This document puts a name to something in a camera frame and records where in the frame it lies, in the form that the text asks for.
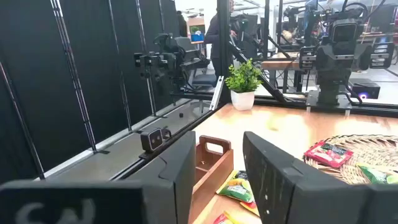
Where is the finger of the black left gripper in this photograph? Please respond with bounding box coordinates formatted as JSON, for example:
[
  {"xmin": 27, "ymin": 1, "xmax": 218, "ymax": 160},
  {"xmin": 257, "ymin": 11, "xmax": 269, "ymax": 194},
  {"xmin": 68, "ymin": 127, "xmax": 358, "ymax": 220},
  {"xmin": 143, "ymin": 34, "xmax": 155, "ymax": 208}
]
[
  {"xmin": 298, "ymin": 45, "xmax": 317, "ymax": 70},
  {"xmin": 369, "ymin": 42, "xmax": 395, "ymax": 70}
]

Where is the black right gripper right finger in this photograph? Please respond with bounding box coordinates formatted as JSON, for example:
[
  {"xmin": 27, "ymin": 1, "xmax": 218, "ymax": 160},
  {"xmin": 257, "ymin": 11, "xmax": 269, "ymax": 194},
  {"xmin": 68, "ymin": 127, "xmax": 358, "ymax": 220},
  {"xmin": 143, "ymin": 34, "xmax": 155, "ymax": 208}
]
[{"xmin": 242, "ymin": 131, "xmax": 398, "ymax": 224}]

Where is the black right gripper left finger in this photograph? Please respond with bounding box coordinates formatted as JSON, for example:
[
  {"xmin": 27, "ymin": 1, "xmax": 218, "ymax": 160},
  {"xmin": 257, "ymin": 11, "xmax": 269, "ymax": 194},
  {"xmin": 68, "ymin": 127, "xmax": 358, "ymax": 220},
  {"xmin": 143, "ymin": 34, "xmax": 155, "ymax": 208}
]
[{"xmin": 0, "ymin": 130, "xmax": 197, "ymax": 224}]

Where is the green yellow tea packet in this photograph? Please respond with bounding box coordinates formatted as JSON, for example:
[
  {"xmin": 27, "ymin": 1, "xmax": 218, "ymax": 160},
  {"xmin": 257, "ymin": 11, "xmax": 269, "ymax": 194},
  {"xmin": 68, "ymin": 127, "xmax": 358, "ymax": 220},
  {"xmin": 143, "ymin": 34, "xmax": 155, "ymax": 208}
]
[{"xmin": 216, "ymin": 169, "xmax": 256, "ymax": 203}]

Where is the red yellow tea packet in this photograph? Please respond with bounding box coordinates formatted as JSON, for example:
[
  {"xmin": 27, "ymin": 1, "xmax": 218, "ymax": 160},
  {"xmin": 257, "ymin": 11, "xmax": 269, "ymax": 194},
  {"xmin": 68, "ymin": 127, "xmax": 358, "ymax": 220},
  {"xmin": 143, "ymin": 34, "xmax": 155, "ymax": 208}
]
[{"xmin": 212, "ymin": 210, "xmax": 245, "ymax": 224}]

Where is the wooden background table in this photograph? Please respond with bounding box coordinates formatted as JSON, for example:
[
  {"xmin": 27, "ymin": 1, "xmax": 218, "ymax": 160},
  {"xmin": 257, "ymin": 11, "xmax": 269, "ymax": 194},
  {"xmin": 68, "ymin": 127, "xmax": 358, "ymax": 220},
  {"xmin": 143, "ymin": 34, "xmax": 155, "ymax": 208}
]
[{"xmin": 260, "ymin": 51, "xmax": 304, "ymax": 94}]

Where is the black mini computer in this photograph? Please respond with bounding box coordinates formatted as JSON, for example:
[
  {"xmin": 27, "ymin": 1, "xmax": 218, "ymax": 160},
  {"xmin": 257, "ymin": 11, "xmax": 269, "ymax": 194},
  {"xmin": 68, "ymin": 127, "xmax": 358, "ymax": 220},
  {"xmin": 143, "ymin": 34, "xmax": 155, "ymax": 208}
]
[{"xmin": 348, "ymin": 78, "xmax": 381, "ymax": 100}]

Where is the background robot station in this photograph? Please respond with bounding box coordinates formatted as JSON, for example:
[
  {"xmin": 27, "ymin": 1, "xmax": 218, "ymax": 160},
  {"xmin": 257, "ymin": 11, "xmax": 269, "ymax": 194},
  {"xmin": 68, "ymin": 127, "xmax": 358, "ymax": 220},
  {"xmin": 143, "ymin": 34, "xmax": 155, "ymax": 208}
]
[{"xmin": 276, "ymin": 0, "xmax": 330, "ymax": 50}]

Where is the green plant in white pot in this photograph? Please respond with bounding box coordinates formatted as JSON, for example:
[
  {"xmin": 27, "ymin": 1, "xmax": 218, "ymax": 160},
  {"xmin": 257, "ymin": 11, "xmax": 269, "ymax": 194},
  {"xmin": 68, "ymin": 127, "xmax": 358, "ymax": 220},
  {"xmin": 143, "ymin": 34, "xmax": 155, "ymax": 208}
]
[{"xmin": 224, "ymin": 58, "xmax": 264, "ymax": 112}]

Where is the person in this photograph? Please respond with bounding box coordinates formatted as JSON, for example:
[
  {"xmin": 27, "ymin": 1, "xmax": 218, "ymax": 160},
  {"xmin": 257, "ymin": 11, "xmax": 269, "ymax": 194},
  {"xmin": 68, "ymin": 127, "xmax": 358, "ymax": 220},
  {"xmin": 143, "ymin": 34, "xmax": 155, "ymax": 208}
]
[{"xmin": 203, "ymin": 0, "xmax": 238, "ymax": 80}]

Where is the silver aluminium extrusion bar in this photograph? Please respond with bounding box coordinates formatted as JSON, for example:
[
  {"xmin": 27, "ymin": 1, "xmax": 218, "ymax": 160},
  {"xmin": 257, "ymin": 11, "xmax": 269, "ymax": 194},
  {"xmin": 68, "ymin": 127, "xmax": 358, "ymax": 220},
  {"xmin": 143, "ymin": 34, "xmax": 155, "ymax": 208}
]
[{"xmin": 209, "ymin": 75, "xmax": 225, "ymax": 111}]

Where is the dark office chair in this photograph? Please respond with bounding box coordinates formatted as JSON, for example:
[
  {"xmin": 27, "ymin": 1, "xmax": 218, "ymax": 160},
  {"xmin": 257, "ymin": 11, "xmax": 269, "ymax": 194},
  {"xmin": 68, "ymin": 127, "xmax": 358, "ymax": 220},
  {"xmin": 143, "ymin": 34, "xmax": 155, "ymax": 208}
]
[{"xmin": 191, "ymin": 73, "xmax": 218, "ymax": 88}]

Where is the black folding partition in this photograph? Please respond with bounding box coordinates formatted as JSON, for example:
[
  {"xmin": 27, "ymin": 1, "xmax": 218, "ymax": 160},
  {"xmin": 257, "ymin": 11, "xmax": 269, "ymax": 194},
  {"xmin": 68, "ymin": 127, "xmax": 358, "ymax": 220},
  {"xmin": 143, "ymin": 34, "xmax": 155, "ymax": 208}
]
[{"xmin": 0, "ymin": 0, "xmax": 182, "ymax": 185}]

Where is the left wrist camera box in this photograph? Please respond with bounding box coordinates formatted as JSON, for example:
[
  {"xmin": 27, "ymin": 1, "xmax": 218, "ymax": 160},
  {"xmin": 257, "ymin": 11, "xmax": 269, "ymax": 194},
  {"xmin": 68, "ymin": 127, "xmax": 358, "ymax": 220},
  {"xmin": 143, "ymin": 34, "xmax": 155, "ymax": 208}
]
[{"xmin": 329, "ymin": 17, "xmax": 364, "ymax": 45}]

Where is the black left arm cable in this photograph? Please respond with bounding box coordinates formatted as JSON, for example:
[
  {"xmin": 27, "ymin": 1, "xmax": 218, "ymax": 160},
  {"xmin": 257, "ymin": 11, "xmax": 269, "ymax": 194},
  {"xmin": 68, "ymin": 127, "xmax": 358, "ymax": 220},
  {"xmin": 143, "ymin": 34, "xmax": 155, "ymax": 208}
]
[{"xmin": 341, "ymin": 1, "xmax": 386, "ymax": 22}]

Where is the black aluminium table frame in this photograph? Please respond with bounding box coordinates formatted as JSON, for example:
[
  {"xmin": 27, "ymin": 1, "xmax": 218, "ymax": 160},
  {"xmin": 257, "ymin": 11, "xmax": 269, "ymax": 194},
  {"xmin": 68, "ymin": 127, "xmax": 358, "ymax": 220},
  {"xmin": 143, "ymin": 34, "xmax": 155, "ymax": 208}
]
[{"xmin": 110, "ymin": 0, "xmax": 398, "ymax": 182}]

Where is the wooden tea box with handle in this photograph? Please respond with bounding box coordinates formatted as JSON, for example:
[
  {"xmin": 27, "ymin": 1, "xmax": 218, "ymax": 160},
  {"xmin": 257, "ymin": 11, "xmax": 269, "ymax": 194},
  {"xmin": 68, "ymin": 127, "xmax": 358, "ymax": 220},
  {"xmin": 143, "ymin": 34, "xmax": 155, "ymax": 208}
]
[{"xmin": 188, "ymin": 134, "xmax": 234, "ymax": 224}]

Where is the small black table camera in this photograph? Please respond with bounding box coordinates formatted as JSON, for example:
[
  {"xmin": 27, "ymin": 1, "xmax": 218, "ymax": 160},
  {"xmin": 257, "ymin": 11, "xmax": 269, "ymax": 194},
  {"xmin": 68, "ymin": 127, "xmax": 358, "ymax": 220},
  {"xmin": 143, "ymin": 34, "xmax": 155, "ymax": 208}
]
[{"xmin": 139, "ymin": 126, "xmax": 172, "ymax": 154}]

